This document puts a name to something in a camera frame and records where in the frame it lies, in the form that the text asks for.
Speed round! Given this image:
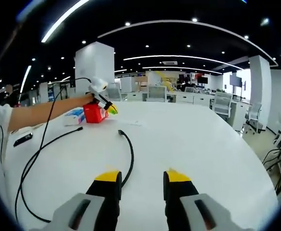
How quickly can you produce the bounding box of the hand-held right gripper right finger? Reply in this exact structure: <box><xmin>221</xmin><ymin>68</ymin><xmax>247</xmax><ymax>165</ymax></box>
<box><xmin>163</xmin><ymin>167</ymin><xmax>243</xmax><ymax>231</ymax></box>

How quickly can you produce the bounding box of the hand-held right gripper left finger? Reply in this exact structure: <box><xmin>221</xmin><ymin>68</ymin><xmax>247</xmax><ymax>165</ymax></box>
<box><xmin>43</xmin><ymin>169</ymin><xmax>123</xmax><ymax>231</ymax></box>

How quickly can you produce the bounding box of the red USB port box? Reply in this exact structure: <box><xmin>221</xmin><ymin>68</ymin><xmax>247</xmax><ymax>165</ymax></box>
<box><xmin>83</xmin><ymin>102</ymin><xmax>109</xmax><ymax>123</ymax></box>

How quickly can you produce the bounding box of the black data cable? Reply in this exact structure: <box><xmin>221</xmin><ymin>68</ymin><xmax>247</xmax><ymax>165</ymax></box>
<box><xmin>19</xmin><ymin>127</ymin><xmax>134</xmax><ymax>222</ymax></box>

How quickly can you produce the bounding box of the white desk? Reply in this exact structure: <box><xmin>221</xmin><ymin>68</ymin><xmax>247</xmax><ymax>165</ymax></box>
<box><xmin>4</xmin><ymin>101</ymin><xmax>280</xmax><ymax>231</ymax></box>

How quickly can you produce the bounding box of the person's left hand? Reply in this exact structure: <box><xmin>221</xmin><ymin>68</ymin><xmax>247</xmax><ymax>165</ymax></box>
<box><xmin>83</xmin><ymin>93</ymin><xmax>95</xmax><ymax>104</ymax></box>

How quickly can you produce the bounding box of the white mesh office chair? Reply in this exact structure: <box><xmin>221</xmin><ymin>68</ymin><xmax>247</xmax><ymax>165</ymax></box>
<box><xmin>245</xmin><ymin>103</ymin><xmax>263</xmax><ymax>133</ymax></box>
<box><xmin>106</xmin><ymin>83</ymin><xmax>122</xmax><ymax>102</ymax></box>
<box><xmin>212</xmin><ymin>91</ymin><xmax>234</xmax><ymax>119</ymax></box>
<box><xmin>147</xmin><ymin>86</ymin><xmax>168</xmax><ymax>103</ymax></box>

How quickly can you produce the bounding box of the blue and white box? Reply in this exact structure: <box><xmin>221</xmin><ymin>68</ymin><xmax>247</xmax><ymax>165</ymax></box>
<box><xmin>63</xmin><ymin>108</ymin><xmax>86</xmax><ymax>127</ymax></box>

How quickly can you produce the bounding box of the long ceiling strip light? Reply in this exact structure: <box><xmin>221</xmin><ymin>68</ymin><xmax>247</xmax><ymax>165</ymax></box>
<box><xmin>41</xmin><ymin>0</ymin><xmax>91</xmax><ymax>43</ymax></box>

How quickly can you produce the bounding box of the row of white office cabinets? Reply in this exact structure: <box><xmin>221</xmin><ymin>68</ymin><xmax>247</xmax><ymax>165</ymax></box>
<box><xmin>127</xmin><ymin>92</ymin><xmax>214</xmax><ymax>105</ymax></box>

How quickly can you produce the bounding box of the short ceiling strip light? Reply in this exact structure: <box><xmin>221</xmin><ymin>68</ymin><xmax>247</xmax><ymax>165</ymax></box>
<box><xmin>19</xmin><ymin>65</ymin><xmax>32</xmax><ymax>94</ymax></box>

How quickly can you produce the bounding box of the black phone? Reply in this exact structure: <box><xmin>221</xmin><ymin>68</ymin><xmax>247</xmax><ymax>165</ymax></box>
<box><xmin>13</xmin><ymin>133</ymin><xmax>33</xmax><ymax>147</ymax></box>

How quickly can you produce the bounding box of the large monitor on stand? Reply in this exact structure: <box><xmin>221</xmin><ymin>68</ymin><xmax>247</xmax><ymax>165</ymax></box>
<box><xmin>229</xmin><ymin>75</ymin><xmax>247</xmax><ymax>99</ymax></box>

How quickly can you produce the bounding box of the yellow frame structure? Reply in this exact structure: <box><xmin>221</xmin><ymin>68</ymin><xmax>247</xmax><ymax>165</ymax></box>
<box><xmin>154</xmin><ymin>70</ymin><xmax>174</xmax><ymax>92</ymax></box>

